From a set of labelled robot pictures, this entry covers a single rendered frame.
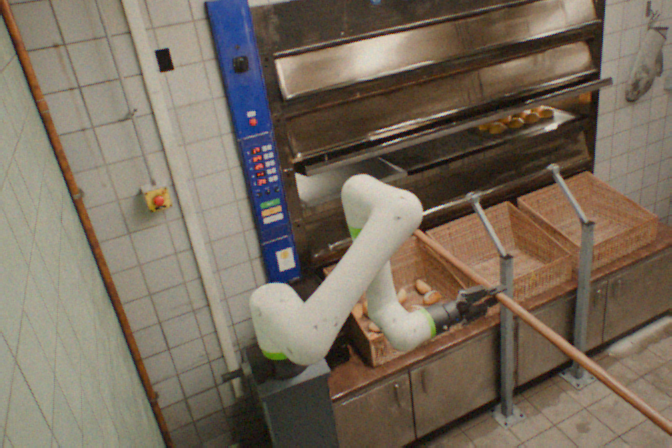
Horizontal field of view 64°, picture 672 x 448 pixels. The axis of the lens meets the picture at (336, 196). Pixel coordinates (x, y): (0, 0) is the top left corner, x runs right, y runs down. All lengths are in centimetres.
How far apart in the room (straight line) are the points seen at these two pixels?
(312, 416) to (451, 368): 113
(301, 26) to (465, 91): 92
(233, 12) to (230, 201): 78
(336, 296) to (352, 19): 141
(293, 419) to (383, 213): 66
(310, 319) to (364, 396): 116
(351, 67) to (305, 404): 144
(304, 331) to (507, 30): 200
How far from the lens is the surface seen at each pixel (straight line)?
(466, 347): 267
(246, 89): 226
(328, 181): 277
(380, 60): 251
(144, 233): 238
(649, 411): 157
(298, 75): 235
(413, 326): 168
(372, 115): 254
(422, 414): 276
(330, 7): 240
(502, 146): 305
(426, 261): 286
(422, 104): 267
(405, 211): 139
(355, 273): 137
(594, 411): 318
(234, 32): 222
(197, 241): 241
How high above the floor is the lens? 228
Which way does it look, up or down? 25 degrees down
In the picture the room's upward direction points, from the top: 9 degrees counter-clockwise
